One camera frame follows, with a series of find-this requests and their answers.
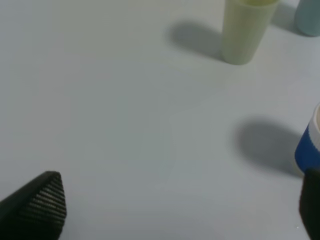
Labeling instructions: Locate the pale yellow-green plastic cup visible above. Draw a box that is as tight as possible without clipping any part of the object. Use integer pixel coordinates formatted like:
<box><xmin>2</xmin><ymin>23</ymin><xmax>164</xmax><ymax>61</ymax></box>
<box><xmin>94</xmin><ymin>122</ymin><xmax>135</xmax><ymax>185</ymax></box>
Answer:
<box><xmin>221</xmin><ymin>0</ymin><xmax>279</xmax><ymax>65</ymax></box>

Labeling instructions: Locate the blue and white cup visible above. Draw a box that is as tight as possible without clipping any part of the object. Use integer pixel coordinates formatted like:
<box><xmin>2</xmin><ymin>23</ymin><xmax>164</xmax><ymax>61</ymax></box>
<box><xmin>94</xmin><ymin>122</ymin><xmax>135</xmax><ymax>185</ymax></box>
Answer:
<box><xmin>294</xmin><ymin>104</ymin><xmax>320</xmax><ymax>174</ymax></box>

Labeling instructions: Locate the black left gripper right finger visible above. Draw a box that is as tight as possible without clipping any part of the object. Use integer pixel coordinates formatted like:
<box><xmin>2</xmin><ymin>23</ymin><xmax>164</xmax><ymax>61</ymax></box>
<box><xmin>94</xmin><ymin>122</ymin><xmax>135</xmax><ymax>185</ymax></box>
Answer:
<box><xmin>299</xmin><ymin>168</ymin><xmax>320</xmax><ymax>240</ymax></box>

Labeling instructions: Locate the teal plastic cup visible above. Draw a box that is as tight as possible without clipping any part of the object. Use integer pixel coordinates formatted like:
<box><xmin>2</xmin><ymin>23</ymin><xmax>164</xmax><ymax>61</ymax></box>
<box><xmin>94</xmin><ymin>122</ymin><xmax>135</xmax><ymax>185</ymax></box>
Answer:
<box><xmin>294</xmin><ymin>0</ymin><xmax>320</xmax><ymax>37</ymax></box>

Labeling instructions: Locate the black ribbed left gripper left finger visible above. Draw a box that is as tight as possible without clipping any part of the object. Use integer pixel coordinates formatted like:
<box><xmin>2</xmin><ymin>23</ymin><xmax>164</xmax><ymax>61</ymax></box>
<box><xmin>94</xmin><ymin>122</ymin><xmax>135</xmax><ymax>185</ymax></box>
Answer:
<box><xmin>0</xmin><ymin>171</ymin><xmax>67</xmax><ymax>240</ymax></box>

